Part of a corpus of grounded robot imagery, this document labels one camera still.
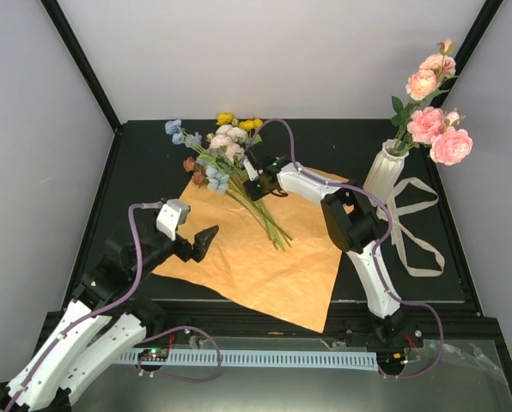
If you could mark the black frame post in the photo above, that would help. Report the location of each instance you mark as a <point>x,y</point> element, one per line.
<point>65,31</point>
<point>468,46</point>

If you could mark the light blue cable duct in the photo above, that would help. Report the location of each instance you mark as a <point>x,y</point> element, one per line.
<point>257,358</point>

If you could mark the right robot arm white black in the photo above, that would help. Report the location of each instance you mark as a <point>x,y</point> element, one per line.
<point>351,223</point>

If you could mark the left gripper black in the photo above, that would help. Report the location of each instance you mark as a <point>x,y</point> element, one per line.
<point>199,246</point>

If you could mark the right circuit board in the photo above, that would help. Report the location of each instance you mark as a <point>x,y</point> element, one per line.
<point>398,358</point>

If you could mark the right black frame post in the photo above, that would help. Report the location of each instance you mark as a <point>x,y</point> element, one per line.
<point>468,46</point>

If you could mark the circuit board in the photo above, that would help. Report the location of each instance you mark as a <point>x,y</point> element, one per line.
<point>153,354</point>
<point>398,358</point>

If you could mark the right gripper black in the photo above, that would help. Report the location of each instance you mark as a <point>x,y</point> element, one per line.
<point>253,194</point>

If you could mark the cream ribbon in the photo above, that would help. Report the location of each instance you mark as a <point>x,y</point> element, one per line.
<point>400,232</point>

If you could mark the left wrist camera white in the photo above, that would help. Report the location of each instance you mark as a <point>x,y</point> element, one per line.
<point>173,213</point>

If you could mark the left circuit board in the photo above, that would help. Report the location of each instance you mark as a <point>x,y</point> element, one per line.
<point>153,354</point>

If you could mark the white ribbed vase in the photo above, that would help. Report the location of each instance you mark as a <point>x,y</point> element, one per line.
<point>384,172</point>

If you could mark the artificial flower bunch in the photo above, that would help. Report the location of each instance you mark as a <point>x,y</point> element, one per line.
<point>218,165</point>

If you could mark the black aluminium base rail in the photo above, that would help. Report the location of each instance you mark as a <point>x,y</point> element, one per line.
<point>348,323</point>

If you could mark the peach cream rose stem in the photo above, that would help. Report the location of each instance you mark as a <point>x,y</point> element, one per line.
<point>423,85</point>

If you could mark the pink rose stem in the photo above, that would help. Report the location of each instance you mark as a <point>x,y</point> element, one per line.
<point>440,135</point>

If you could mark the left black frame post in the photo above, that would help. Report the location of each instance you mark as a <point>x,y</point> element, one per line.
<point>65,31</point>

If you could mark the orange wrapping paper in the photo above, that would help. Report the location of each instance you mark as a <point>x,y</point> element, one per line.
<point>294,284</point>

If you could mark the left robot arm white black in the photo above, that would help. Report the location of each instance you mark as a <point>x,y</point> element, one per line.
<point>103,319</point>

